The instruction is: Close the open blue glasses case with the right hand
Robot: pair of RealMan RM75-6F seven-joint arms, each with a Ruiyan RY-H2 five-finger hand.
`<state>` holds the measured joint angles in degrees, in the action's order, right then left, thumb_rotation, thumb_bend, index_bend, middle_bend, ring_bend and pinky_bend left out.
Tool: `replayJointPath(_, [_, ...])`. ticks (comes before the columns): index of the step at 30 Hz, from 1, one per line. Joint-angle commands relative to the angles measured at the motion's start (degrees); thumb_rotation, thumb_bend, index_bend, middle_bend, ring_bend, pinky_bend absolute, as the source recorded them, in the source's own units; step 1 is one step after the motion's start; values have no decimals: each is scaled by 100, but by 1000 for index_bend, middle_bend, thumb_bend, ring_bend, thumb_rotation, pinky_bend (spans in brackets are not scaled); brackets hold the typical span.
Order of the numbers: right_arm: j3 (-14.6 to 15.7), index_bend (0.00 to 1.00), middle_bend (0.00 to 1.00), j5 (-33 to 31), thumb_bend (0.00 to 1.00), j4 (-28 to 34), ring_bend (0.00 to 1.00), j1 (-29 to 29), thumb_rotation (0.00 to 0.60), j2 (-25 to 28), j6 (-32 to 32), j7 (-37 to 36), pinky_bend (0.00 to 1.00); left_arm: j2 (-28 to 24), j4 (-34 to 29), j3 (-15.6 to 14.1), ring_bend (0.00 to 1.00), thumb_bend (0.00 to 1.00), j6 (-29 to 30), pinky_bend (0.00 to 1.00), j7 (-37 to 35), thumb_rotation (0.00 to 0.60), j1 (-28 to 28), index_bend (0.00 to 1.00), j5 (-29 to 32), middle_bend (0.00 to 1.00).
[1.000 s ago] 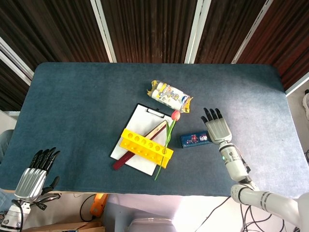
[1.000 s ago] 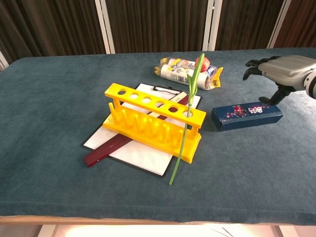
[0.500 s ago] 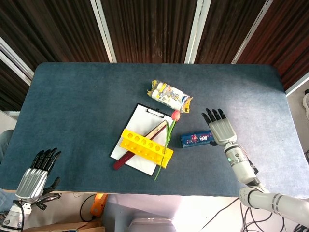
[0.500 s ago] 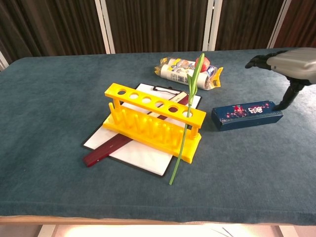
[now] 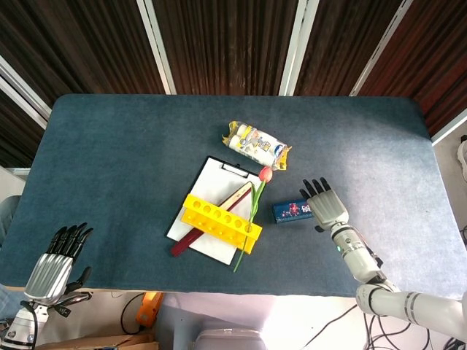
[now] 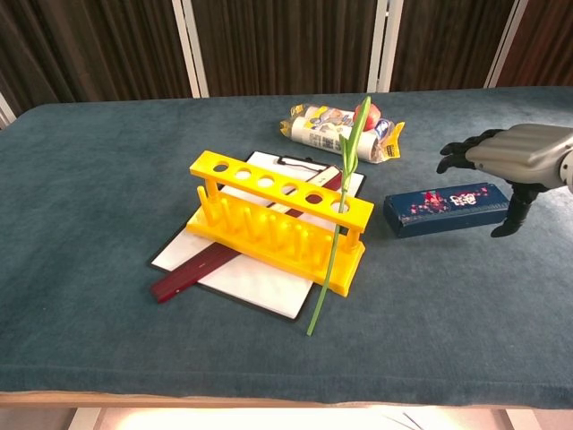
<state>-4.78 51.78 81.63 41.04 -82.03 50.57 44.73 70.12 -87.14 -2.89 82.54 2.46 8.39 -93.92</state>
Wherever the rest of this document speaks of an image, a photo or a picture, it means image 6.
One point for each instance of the dark red ruler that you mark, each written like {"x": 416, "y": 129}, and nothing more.
{"x": 192, "y": 273}

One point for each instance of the white clipboard with black clip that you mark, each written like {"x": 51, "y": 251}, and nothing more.
{"x": 250, "y": 277}

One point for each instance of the red tulip with green stem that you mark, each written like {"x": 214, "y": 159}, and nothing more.
{"x": 347, "y": 179}

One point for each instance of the dark blue decorated box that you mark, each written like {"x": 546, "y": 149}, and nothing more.
{"x": 443, "y": 210}

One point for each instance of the yellow white snack package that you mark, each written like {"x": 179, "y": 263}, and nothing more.
{"x": 313, "y": 132}

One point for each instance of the blue felt table cloth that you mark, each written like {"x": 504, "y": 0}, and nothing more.
{"x": 89, "y": 201}

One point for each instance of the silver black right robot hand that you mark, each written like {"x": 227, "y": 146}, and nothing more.
{"x": 515, "y": 150}

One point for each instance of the white partition post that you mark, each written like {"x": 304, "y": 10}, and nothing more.
{"x": 192, "y": 49}
{"x": 385, "y": 45}
{"x": 6, "y": 112}
{"x": 506, "y": 45}

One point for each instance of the yellow test tube rack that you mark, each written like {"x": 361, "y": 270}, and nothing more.
{"x": 268, "y": 237}

